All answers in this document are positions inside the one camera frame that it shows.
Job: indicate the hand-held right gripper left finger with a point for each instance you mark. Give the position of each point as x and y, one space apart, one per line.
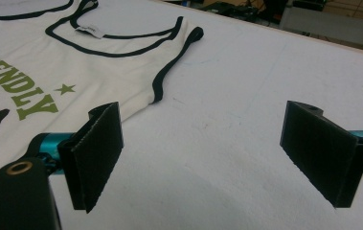
93 153

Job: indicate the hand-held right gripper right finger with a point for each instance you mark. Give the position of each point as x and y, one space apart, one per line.
322 153

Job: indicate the white tank top black trim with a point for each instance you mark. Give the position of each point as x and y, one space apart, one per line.
105 70

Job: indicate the white felt table mat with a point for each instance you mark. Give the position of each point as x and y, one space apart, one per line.
233 80

